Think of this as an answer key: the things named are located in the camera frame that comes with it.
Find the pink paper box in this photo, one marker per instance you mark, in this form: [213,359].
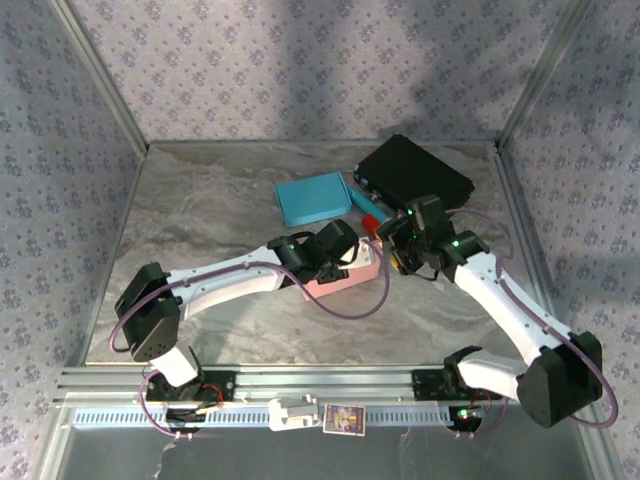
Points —
[350,282]

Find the blue paper box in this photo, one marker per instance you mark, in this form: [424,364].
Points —
[310,200]

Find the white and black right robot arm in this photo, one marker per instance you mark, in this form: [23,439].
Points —
[515,310]

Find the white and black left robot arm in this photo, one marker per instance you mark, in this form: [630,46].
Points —
[225,285]

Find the small red cylinder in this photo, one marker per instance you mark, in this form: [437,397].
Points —
[370,224]

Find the teal marker pen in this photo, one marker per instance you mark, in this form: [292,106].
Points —
[367,202]

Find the black ribbed hard case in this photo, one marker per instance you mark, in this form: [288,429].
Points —
[415,165]

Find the small picture card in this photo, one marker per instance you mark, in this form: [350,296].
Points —
[344,419]

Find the black controller board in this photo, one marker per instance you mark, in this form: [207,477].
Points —
[467,417]
[182,417]

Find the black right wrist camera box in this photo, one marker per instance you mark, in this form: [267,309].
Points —
[427,212]

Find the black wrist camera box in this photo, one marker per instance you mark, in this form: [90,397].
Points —
[427,212]
[337,235]

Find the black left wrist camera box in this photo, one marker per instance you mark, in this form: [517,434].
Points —
[337,235]

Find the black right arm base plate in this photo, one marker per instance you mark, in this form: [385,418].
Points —
[425,385]

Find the aluminium extrusion frame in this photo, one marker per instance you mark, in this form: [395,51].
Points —
[325,380]

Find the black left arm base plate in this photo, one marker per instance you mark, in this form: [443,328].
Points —
[225,385]

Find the white plastic bracket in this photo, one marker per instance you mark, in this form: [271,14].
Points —
[290,415]

